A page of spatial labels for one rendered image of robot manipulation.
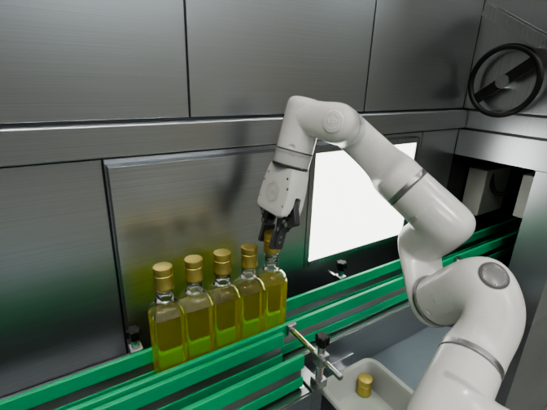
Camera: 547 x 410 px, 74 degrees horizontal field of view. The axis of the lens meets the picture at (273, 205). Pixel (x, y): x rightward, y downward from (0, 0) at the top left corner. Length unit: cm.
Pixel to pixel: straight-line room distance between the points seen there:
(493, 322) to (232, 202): 54
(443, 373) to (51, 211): 68
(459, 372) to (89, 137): 67
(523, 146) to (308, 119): 83
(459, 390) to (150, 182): 60
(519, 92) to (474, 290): 87
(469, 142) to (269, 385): 104
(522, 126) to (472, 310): 86
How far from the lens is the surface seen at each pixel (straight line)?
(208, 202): 80
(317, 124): 67
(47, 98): 73
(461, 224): 66
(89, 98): 73
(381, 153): 74
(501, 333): 60
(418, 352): 120
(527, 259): 142
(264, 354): 83
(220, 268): 71
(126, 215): 76
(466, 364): 57
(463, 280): 60
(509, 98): 137
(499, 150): 139
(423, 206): 65
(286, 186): 69
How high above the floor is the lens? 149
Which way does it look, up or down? 20 degrees down
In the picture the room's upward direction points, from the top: 2 degrees clockwise
